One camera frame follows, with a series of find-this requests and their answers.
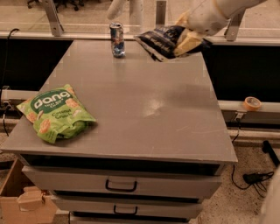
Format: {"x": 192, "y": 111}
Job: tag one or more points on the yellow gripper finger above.
{"x": 183, "y": 20}
{"x": 187, "y": 41}

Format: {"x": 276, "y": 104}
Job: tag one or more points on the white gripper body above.
{"x": 206, "y": 17}

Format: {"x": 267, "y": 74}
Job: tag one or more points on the blue chip bag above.
{"x": 161, "y": 42}

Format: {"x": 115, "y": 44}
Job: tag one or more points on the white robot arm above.
{"x": 237, "y": 6}

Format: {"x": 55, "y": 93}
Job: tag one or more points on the redbull can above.
{"x": 117, "y": 41}

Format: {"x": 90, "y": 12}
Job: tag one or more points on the green dang chip bag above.
{"x": 57, "y": 113}

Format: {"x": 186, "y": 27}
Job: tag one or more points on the orange tape roll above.
{"x": 251, "y": 103}

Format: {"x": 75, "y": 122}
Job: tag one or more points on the grey drawer cabinet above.
{"x": 157, "y": 123}

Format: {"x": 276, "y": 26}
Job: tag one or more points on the black bar on floor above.
{"x": 267, "y": 148}

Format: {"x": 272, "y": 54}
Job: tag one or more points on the cardboard box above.
{"x": 22, "y": 202}

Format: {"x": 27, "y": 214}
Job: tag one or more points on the middle metal bracket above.
{"x": 160, "y": 12}

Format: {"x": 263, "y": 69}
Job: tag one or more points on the metal bracket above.
{"x": 50, "y": 10}
{"x": 233, "y": 27}
{"x": 160, "y": 12}

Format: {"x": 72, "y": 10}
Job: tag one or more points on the right metal bracket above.
{"x": 233, "y": 27}

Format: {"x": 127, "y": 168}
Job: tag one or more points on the white post behind glass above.
{"x": 135, "y": 11}

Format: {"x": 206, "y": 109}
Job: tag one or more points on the left metal bracket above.
{"x": 50, "y": 10}

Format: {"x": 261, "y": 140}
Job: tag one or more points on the top drawer black handle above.
{"x": 129, "y": 187}

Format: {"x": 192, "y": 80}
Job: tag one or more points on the drawer black handle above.
{"x": 125, "y": 210}
{"x": 129, "y": 187}

